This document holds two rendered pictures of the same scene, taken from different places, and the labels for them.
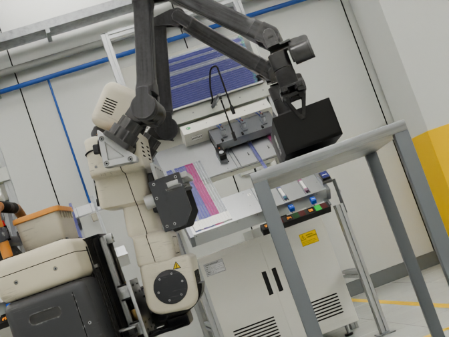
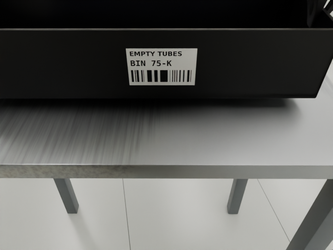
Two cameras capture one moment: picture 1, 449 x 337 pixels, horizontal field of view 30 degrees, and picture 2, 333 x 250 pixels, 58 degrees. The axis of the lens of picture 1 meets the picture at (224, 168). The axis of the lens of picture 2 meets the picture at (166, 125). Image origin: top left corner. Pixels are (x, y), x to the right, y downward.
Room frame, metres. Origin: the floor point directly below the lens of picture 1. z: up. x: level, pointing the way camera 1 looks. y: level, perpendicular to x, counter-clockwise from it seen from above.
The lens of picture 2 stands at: (2.60, 0.19, 1.10)
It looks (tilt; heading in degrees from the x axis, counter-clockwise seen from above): 42 degrees down; 269
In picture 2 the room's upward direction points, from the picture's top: straight up
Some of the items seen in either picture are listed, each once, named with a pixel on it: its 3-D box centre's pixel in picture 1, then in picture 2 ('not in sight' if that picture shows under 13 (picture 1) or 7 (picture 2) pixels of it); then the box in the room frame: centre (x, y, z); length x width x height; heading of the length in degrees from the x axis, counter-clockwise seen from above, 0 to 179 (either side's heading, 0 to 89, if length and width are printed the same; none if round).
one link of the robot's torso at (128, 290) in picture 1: (168, 301); not in sight; (2.72, 0.31, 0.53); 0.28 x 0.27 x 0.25; 179
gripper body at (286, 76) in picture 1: (288, 81); not in sight; (2.37, -0.25, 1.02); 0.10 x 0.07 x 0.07; 179
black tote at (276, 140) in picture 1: (303, 137); (131, 38); (2.65, -0.27, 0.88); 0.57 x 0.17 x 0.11; 179
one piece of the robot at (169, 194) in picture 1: (170, 196); not in sight; (2.66, 0.19, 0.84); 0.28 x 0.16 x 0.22; 179
